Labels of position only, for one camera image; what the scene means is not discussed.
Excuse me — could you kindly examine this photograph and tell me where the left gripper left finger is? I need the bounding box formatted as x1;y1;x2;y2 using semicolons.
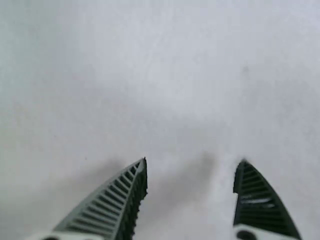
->
27;156;148;240

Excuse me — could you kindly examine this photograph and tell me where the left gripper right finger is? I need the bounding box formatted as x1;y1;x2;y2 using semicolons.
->
232;159;303;240

